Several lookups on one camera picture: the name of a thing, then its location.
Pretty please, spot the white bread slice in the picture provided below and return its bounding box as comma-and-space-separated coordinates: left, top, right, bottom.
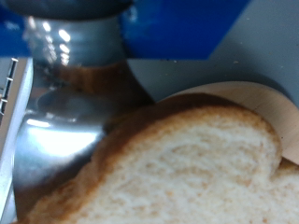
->
15, 92, 299, 224

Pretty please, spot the metal spatula with blue block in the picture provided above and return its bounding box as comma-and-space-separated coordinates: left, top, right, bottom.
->
0, 0, 250, 218

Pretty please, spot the silver toaster oven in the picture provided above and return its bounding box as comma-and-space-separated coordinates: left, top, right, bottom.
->
0, 0, 299, 224

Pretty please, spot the round wooden board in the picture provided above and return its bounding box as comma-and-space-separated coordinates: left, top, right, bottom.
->
169, 81, 299, 166

